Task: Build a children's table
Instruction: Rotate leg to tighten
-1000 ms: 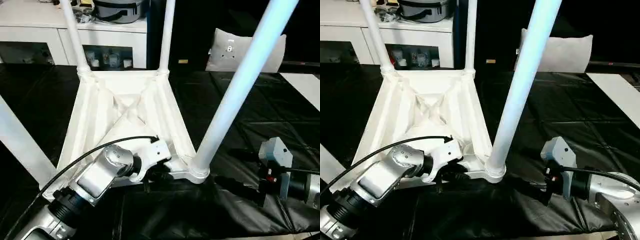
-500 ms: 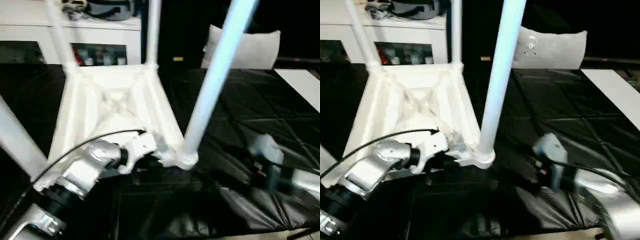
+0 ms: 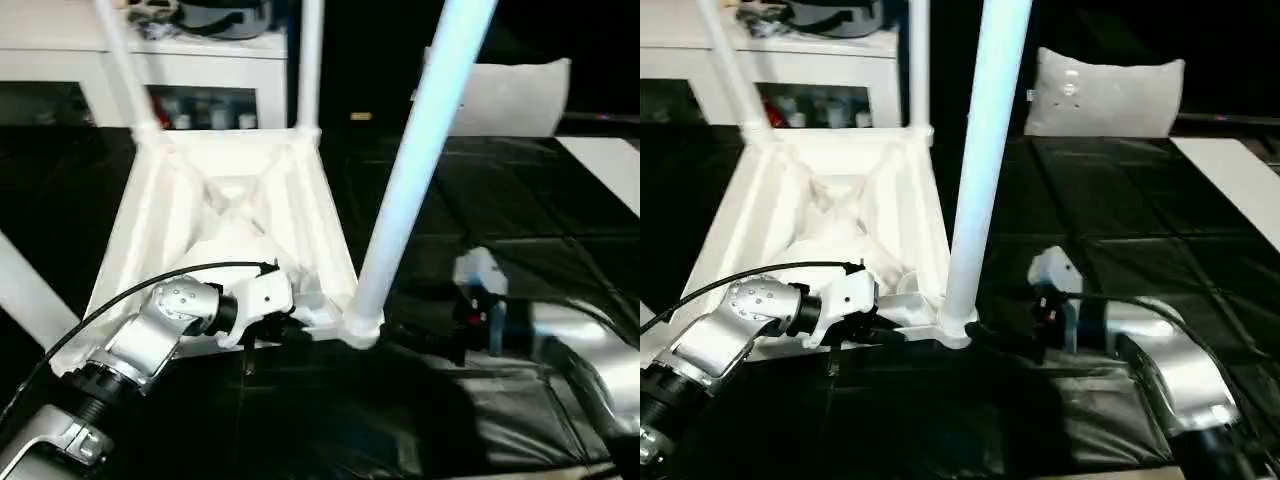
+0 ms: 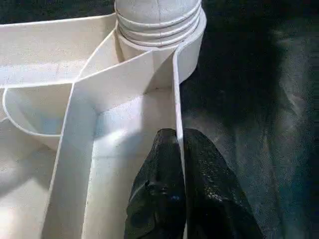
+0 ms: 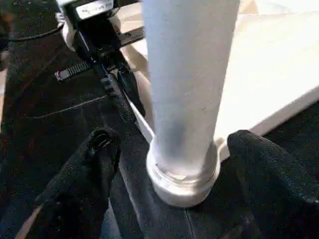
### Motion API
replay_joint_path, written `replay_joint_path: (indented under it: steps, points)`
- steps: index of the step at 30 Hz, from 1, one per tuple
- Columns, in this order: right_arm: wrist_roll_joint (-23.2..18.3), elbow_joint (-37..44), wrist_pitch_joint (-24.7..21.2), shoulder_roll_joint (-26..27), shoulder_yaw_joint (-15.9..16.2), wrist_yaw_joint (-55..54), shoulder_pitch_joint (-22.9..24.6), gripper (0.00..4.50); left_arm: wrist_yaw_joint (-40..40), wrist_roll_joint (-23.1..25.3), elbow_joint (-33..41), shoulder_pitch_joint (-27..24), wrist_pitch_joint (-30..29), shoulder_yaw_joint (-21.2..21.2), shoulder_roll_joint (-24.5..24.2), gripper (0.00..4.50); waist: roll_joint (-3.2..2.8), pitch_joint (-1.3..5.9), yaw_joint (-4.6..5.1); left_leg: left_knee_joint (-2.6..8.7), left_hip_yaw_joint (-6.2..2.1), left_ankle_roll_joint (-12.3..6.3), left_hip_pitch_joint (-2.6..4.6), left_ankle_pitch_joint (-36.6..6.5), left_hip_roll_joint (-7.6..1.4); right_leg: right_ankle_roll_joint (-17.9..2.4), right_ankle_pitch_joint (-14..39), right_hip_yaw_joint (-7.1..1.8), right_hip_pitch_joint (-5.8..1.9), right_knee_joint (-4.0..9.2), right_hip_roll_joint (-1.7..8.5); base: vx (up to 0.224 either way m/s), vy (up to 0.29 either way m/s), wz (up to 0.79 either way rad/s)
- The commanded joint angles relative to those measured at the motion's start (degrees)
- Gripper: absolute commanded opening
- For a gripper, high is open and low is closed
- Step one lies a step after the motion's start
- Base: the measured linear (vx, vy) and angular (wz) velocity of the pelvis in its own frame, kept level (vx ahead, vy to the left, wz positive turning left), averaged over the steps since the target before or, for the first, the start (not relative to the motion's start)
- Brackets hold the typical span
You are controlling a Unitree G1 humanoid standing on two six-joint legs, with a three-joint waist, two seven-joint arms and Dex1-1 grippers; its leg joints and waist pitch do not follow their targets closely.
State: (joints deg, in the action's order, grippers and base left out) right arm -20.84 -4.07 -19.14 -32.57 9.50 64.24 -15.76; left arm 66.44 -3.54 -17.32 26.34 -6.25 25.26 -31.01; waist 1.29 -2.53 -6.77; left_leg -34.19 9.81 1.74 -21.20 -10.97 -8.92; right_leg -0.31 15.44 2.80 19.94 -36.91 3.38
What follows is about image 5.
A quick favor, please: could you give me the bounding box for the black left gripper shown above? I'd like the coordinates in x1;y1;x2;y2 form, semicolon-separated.
53;9;147;122

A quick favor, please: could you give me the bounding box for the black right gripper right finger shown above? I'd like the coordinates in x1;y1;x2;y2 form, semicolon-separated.
227;129;319;239

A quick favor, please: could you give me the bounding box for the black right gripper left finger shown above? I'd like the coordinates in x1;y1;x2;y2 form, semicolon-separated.
16;126;122;239

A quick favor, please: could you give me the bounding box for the white plastic table leg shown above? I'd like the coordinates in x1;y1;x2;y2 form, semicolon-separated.
141;0;241;180

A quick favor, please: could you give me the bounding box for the white plastic table top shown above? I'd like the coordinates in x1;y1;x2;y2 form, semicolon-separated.
112;0;319;208

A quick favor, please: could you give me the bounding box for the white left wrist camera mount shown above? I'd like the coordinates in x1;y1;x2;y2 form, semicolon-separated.
56;0;123;52

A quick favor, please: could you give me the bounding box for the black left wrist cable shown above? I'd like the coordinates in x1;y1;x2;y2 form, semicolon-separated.
7;24;65;42

